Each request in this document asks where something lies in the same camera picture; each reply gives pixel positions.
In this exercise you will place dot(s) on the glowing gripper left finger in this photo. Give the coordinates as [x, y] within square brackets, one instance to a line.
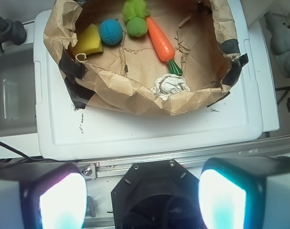
[42, 195]

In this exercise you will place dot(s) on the orange plastic toy carrot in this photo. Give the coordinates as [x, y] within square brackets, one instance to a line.
[163, 46]

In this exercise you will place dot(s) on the green fuzzy plush toy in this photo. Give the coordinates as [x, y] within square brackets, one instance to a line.
[135, 12]

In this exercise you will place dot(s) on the blue rubber ball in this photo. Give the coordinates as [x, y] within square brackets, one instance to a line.
[110, 32]

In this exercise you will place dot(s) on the yellow sponge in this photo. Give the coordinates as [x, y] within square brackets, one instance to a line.
[88, 41]

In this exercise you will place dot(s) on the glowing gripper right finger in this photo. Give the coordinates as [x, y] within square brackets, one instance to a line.
[245, 192]

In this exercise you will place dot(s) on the aluminium frame rail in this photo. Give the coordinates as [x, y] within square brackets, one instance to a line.
[96, 163]

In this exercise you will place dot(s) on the black clamp knob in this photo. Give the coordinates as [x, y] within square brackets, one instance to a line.
[11, 31]

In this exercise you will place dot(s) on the crumpled white paper ball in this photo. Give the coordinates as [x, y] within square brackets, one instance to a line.
[169, 84]

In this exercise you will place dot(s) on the black octagonal mount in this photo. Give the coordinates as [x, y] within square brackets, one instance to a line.
[157, 195]

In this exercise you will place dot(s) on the crumpled brown paper liner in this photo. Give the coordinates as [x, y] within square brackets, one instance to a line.
[123, 77]

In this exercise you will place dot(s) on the white plastic tray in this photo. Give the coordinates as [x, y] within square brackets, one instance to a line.
[93, 133]

